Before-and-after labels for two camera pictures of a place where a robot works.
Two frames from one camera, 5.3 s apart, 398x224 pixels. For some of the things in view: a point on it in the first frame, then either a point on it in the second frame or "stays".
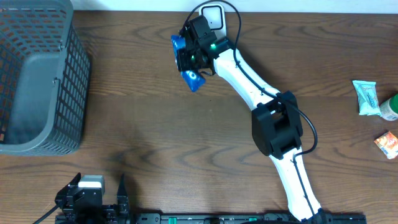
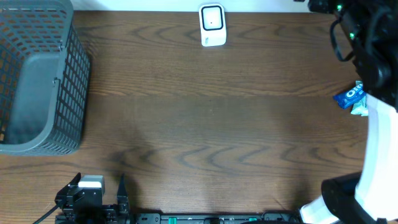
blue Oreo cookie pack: [193, 78] -> [347, 99]
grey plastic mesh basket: [45, 71] stays
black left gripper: [111, 216] stays
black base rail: [321, 218] stays
